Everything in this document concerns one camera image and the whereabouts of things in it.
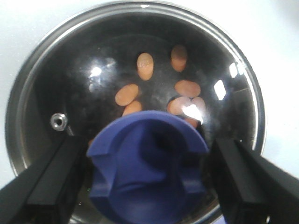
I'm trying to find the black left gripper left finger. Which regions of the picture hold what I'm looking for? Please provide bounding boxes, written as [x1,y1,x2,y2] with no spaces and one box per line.
[0,136,88,224]

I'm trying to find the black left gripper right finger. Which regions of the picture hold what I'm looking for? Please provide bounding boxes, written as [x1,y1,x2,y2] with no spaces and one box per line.
[209,138,299,224]

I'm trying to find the orange ham slices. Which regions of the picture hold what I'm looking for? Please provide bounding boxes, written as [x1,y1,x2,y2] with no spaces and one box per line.
[115,46,192,116]

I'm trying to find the glass pot lid blue knob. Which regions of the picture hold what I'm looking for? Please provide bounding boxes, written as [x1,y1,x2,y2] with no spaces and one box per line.
[5,1,266,224]

